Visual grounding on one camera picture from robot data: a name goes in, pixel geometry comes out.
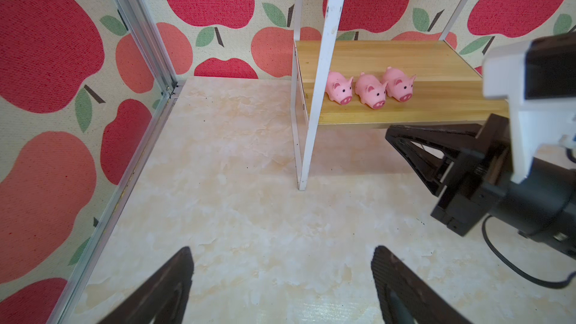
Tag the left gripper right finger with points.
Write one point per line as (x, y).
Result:
(404, 297)

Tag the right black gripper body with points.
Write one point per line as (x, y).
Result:
(541, 207)

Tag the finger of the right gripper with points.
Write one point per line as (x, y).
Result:
(428, 167)
(444, 137)

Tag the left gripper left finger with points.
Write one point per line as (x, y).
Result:
(163, 297)

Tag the pink toy pig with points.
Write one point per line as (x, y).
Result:
(371, 91)
(338, 88)
(398, 85)

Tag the two-tier wooden shelf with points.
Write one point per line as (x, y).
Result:
(446, 90)

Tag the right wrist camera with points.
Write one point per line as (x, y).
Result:
(537, 78)

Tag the left aluminium frame post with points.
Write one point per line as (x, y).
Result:
(142, 46)

